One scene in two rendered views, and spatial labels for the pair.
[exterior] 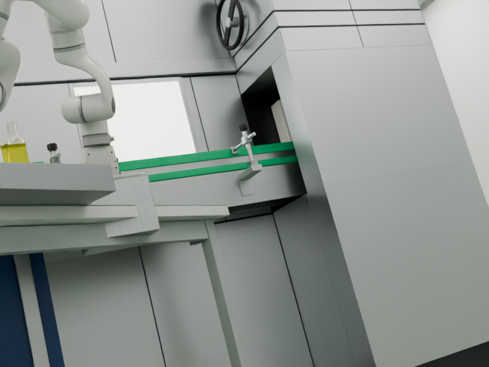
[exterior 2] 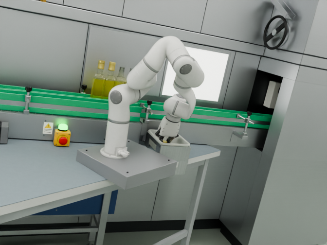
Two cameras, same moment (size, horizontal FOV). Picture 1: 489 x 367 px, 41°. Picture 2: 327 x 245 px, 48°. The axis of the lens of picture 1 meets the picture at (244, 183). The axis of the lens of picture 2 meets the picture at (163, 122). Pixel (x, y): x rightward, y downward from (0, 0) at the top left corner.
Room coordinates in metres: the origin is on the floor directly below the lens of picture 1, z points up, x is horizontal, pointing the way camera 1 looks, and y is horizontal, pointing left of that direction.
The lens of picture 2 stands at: (-0.04, 0.28, 1.39)
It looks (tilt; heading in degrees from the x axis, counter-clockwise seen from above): 14 degrees down; 4
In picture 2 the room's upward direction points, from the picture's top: 11 degrees clockwise
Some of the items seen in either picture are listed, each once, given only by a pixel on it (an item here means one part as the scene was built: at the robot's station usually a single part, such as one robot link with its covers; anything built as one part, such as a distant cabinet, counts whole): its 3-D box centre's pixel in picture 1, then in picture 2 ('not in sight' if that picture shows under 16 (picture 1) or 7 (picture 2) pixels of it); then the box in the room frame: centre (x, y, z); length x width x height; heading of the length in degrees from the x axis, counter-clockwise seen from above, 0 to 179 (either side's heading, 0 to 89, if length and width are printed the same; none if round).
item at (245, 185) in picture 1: (247, 158); (243, 128); (2.17, -0.03, 0.90); 0.17 x 0.05 x 0.23; 29
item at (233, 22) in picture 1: (233, 22); (277, 33); (2.38, -0.12, 1.49); 0.21 x 0.05 x 0.21; 29
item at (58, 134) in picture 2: not in sight; (62, 137); (1.60, 0.87, 0.79); 0.07 x 0.07 x 0.07; 29
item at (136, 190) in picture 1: (108, 206); (165, 144); (1.85, 0.39, 0.79); 0.27 x 0.17 x 0.08; 29
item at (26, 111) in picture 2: not in sight; (27, 101); (1.53, 1.03, 0.94); 0.07 x 0.04 x 0.13; 29
